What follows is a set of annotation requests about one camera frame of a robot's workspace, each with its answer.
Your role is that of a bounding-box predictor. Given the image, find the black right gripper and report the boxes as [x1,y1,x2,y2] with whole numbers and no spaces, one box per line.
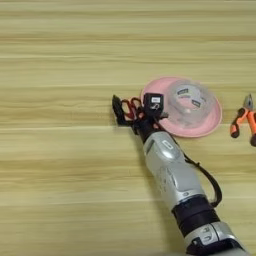
[111,94,169,143]

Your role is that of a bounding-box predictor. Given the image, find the red handled scissors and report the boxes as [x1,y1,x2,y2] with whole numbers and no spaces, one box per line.
[120,96,145,122]

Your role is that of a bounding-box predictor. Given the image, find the orange black pliers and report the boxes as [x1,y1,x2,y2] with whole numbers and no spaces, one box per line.
[229,93,256,148]

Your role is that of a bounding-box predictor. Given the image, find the small black box white label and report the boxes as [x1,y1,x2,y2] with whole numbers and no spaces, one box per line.
[142,92,165,118]

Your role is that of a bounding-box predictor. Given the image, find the pink round plate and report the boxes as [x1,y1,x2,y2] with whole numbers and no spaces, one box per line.
[140,76,223,139]

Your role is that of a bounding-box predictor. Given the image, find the clear tape roll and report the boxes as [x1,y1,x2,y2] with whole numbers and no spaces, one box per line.
[163,79,217,129]

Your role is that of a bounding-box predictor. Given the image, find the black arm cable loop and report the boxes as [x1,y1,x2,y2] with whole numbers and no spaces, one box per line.
[181,151,223,208]

